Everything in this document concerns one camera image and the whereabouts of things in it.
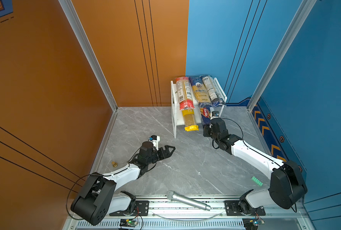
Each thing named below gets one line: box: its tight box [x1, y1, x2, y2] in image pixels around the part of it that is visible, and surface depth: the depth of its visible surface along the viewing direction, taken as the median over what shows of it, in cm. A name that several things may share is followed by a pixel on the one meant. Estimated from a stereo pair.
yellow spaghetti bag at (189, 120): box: [181, 109, 199, 132], surface depth 88 cm
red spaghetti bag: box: [175, 76, 196, 111], surface depth 79 cm
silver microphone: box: [166, 190, 212, 212], surface depth 76 cm
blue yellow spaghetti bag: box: [188, 75, 213, 109], surface depth 81 cm
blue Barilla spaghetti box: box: [199, 106, 211, 126], surface depth 89 cm
